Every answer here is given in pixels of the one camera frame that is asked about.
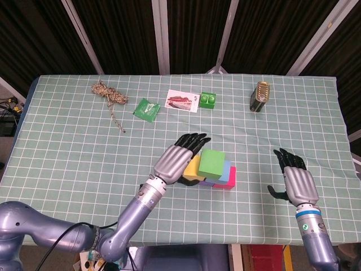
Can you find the green foam cube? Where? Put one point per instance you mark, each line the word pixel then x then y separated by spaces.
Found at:
pixel 211 165

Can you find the green toy brick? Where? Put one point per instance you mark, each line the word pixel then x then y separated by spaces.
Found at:
pixel 207 102

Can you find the yellow vertical bar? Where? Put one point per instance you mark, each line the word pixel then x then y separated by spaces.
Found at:
pixel 287 258

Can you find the black electronic box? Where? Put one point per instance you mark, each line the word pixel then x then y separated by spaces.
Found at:
pixel 5 127

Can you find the white metal frame post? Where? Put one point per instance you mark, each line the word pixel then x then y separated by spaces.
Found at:
pixel 225 36
pixel 318 36
pixel 81 36
pixel 160 36

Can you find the red box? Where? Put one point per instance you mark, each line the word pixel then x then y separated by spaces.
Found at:
pixel 265 258

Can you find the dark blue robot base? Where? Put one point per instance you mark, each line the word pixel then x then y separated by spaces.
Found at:
pixel 197 259

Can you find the pile of colourful packages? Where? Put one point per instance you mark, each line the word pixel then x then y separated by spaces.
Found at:
pixel 90 261

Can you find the steel blue foam cube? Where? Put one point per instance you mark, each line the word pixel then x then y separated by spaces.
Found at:
pixel 225 172

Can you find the yellow foam cube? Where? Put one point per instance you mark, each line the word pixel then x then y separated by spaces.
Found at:
pixel 193 170

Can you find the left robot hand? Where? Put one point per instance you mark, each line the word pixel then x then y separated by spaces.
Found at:
pixel 175 163

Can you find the purple foam cube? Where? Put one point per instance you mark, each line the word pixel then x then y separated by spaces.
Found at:
pixel 206 184

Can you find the green checked tablecloth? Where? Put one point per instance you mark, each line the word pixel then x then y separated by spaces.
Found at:
pixel 84 169

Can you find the pink foam cube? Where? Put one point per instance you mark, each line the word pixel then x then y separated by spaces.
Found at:
pixel 231 180

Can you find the dark pleated curtain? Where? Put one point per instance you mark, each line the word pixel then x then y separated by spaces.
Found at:
pixel 127 34

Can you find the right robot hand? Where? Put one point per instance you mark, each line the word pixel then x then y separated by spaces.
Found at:
pixel 300 183

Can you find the white table leg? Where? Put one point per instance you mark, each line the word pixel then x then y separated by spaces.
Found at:
pixel 237 258

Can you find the green foil sachet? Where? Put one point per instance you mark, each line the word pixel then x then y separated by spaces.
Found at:
pixel 146 110

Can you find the white picture card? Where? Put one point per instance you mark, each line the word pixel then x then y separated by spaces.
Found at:
pixel 180 101

